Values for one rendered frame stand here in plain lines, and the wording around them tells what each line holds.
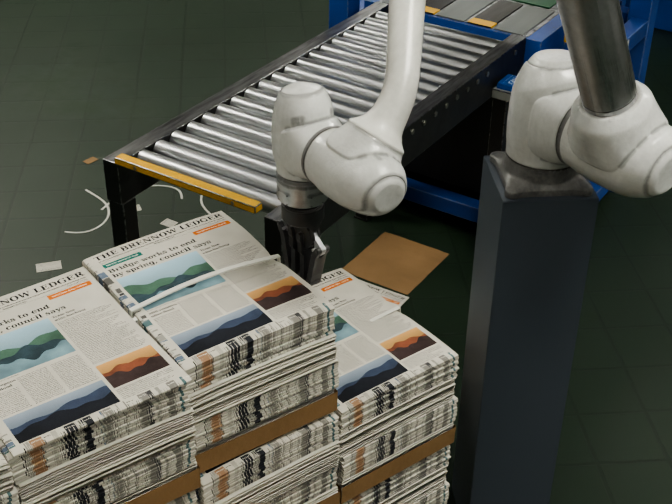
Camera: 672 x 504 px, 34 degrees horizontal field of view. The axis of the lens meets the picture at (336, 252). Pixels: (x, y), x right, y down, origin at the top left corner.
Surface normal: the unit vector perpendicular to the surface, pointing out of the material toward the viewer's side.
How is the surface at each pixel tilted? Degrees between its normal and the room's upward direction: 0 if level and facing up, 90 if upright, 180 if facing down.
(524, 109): 87
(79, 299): 2
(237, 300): 3
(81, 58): 0
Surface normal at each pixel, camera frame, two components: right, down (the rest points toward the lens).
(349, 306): 0.01, -0.83
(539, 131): -0.78, 0.34
